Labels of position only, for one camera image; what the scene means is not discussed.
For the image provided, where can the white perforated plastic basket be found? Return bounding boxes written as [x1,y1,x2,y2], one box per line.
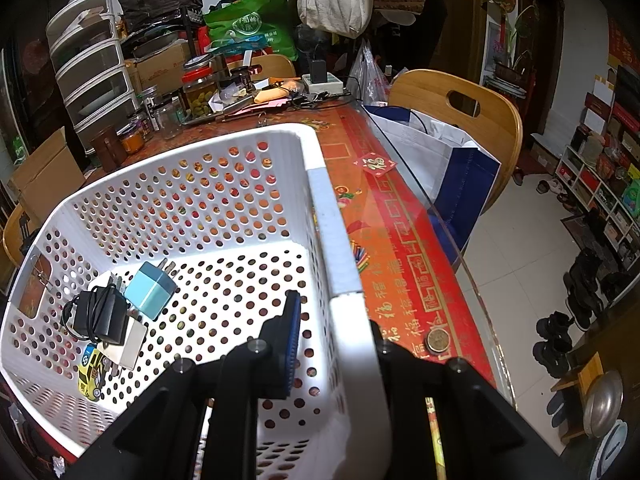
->
[1,124,391,479]

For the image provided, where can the black shoes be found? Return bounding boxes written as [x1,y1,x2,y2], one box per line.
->
[533,311,573,379]

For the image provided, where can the white square charger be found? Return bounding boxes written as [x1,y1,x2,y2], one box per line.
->
[98,318,148,370]

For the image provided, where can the dark brown jar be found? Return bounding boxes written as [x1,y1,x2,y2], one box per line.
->
[91,126,127,172]

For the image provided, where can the white shelf with goods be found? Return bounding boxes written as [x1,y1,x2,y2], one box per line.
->
[555,145,639,269]

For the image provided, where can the cardboard box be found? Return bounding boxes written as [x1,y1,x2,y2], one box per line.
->
[8,127,86,224]

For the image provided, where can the black power adapter with cable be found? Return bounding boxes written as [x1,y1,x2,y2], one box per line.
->
[61,284,129,346]

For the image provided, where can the glass jar red lid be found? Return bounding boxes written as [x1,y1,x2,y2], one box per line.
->
[181,66,218,118]

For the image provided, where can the green shopping bag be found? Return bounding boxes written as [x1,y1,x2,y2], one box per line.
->
[203,0,298,61]

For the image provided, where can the orange honey jar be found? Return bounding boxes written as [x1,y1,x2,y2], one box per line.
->
[118,126,145,155]

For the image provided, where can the metal bowl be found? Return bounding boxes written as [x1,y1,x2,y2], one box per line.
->
[582,370,624,439]

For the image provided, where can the empty glass jar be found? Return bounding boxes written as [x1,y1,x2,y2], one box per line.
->
[154,96,183,140]

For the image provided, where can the light blue charger plug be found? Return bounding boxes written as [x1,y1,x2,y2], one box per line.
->
[124,259,178,321]

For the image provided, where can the wooden chair left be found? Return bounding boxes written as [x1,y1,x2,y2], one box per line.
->
[2,204,41,268]

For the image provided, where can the white plastic drawer unit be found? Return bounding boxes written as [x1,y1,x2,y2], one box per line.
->
[46,0,138,154]

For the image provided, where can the red fu sticker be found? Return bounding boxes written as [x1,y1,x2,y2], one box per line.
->
[354,152,397,178]

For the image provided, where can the yellow toy car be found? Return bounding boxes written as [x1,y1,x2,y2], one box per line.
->
[77,342,110,402]

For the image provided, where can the wooden chair right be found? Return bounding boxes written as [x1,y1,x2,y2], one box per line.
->
[388,70,523,208]

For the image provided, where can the brass coin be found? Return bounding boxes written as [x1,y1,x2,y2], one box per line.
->
[424,327,451,354]

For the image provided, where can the wooden chair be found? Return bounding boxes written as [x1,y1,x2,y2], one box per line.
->
[388,70,523,208]
[2,204,41,268]

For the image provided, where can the red floral tablecloth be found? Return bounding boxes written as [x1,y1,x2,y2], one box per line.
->
[84,104,500,382]

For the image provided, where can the white power strip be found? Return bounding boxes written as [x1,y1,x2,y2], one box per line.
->
[302,73,344,96]

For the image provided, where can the clear plastic bag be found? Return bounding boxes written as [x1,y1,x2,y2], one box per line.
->
[346,40,390,105]

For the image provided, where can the white and blue paper bag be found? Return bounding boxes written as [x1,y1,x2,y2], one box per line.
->
[364,104,501,266]

